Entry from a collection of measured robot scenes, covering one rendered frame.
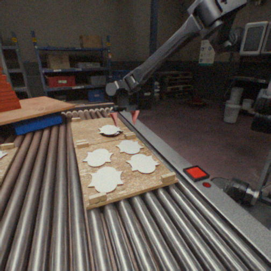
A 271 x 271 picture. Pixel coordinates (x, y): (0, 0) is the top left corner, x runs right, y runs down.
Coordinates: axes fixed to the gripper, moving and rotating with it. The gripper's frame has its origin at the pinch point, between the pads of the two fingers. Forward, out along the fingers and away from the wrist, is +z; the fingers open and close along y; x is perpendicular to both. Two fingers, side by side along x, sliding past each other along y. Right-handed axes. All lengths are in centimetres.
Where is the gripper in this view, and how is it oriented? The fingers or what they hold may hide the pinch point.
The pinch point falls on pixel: (125, 124)
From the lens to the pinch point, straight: 86.9
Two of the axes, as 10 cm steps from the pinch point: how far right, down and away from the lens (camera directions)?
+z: 0.8, 9.8, 1.8
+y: 9.2, -1.4, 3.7
